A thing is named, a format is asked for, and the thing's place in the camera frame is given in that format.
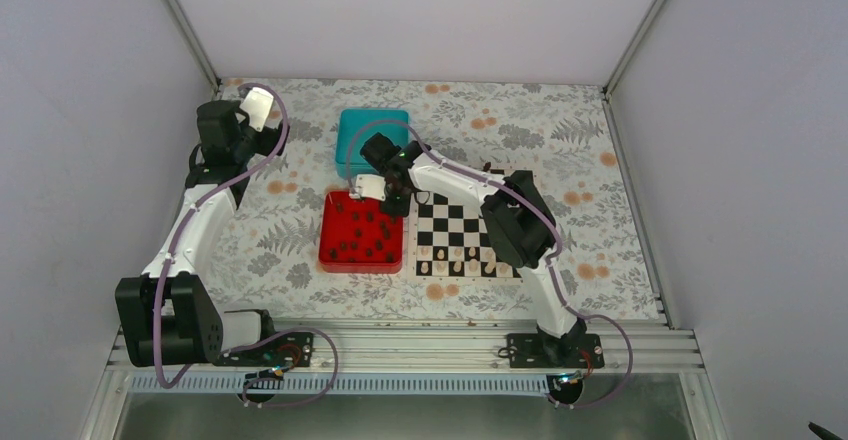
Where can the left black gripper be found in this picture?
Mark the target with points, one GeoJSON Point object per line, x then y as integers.
{"type": "Point", "coordinates": [271, 140]}

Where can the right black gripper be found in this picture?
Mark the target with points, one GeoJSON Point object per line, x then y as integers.
{"type": "Point", "coordinates": [398, 209]}

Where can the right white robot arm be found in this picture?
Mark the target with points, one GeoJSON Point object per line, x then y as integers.
{"type": "Point", "coordinates": [521, 228]}

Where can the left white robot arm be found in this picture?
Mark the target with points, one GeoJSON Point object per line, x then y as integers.
{"type": "Point", "coordinates": [167, 316]}

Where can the floral patterned table mat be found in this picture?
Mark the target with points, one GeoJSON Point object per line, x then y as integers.
{"type": "Point", "coordinates": [268, 255]}

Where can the red plastic tray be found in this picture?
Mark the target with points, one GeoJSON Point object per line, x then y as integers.
{"type": "Point", "coordinates": [357, 238]}

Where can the teal plastic box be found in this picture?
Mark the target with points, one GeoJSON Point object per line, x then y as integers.
{"type": "Point", "coordinates": [353, 133]}

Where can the black white chessboard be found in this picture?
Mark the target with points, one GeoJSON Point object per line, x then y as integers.
{"type": "Point", "coordinates": [448, 243]}

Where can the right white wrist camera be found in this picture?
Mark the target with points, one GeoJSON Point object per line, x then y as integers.
{"type": "Point", "coordinates": [368, 186]}

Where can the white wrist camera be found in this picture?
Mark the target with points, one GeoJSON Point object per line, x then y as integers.
{"type": "Point", "coordinates": [368, 186]}
{"type": "Point", "coordinates": [257, 105]}

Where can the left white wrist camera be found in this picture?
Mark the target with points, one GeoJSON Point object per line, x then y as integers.
{"type": "Point", "coordinates": [257, 105]}

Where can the aluminium corner post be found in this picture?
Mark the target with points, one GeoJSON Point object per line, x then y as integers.
{"type": "Point", "coordinates": [193, 42]}

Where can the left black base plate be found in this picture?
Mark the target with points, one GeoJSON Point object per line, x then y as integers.
{"type": "Point", "coordinates": [291, 350]}

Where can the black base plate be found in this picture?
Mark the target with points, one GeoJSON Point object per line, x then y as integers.
{"type": "Point", "coordinates": [528, 351]}
{"type": "Point", "coordinates": [291, 350]}

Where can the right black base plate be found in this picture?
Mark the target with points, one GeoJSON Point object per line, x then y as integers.
{"type": "Point", "coordinates": [528, 351]}

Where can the aluminium mounting rail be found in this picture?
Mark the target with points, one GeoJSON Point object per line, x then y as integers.
{"type": "Point", "coordinates": [470, 347]}

